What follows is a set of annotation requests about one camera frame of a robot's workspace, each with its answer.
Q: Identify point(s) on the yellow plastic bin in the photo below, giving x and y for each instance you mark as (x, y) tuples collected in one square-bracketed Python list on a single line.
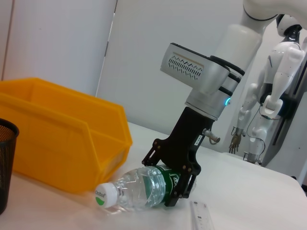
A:
[(60, 134)]

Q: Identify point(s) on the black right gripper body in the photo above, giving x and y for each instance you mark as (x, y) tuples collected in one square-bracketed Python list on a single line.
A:
[(187, 141)]

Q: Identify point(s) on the clear plastic ruler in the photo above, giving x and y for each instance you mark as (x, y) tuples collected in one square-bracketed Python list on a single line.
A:
[(201, 215)]

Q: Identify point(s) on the black mesh pen holder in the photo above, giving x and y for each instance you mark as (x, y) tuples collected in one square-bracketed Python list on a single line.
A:
[(7, 163)]

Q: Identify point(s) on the clear green-label water bottle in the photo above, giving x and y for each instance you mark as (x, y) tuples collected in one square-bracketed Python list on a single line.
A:
[(134, 189)]

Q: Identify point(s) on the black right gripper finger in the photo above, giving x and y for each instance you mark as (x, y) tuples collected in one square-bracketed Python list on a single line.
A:
[(184, 187), (152, 158)]

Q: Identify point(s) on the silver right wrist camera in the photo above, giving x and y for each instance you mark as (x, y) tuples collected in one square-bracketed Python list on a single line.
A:
[(187, 67)]

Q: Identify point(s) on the white humanoid robot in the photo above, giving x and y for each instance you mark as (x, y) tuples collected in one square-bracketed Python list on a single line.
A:
[(280, 72)]

